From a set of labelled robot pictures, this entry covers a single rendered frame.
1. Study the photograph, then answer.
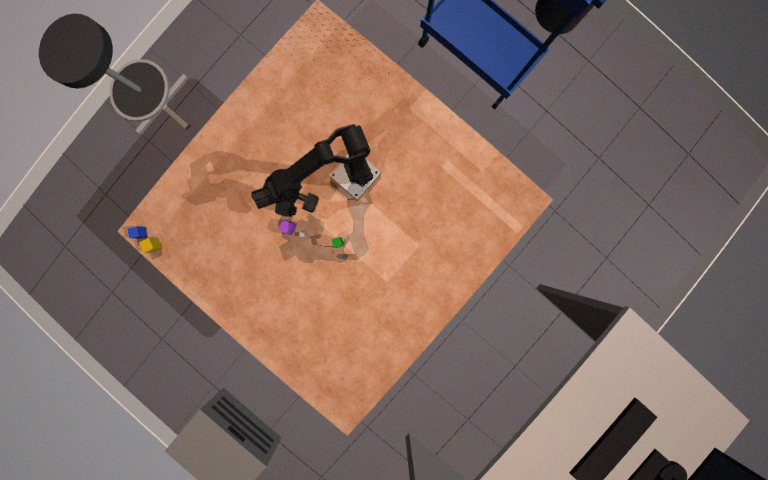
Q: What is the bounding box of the blue block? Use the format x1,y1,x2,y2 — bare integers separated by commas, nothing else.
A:
128,227,148,239

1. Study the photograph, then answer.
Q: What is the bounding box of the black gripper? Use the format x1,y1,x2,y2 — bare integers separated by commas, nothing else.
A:
287,189,319,213

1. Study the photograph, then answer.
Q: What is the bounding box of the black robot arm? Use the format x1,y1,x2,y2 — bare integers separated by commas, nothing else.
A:
251,124,373,217

